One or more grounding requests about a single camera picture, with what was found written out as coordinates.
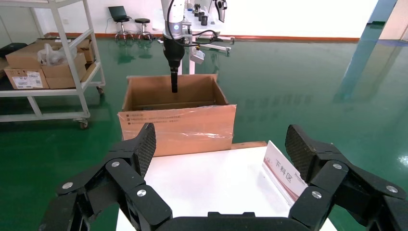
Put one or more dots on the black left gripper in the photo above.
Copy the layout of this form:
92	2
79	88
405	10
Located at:
173	52

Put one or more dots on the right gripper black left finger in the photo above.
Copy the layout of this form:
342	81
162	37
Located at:
124	178

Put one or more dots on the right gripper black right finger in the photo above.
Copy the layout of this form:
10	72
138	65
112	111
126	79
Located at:
338	178

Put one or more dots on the large open cardboard box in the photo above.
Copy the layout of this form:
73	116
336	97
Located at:
178	130

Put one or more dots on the small cardboard box with sticker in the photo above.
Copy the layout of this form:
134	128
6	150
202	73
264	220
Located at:
86	49

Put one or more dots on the long low cardboard box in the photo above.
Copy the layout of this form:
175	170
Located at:
63	83

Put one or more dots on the medium plain cardboard box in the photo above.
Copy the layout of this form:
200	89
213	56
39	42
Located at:
60	70

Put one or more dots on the cardboard box with white labels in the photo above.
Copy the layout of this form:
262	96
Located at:
27	79

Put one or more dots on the large plain cardboard box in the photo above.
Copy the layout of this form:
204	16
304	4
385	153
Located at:
22	55

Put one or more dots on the acrylic sign with red stripe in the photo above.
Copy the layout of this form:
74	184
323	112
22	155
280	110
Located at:
283	172

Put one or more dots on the white background table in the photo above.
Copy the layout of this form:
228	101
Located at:
210	28

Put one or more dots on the black round stool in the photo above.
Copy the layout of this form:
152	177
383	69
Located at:
122	20
142	21

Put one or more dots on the dark grey hanging device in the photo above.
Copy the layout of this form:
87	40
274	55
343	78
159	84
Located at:
220	8

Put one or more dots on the black laptop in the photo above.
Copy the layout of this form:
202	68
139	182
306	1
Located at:
117	12

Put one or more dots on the wooden board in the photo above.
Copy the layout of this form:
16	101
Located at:
248	145

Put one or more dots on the white wheeled shelf rack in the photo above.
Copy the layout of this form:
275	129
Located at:
75	73

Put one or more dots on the clear plastic bag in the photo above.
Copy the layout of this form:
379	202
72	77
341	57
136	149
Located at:
54	55

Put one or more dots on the black bag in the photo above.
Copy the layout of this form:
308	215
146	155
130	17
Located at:
11	49

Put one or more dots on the blue pillar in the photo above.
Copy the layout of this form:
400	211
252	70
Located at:
384	11

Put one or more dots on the white metal pipe frame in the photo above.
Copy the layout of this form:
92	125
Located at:
192	65

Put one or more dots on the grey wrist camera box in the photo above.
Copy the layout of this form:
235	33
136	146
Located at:
197	55

